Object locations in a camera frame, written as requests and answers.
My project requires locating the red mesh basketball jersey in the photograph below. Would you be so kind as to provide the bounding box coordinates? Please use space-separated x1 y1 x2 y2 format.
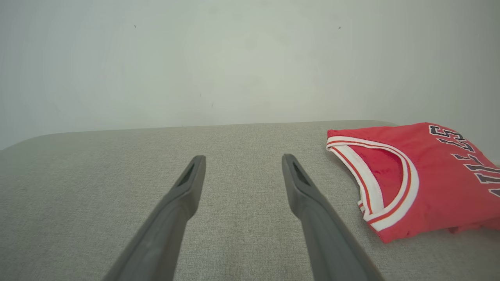
326 122 500 244

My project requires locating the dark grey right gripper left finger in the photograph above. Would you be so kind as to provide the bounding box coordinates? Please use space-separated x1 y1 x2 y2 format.
102 155 206 281

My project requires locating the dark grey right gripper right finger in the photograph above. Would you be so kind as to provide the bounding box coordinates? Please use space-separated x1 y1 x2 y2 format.
282 154 385 281

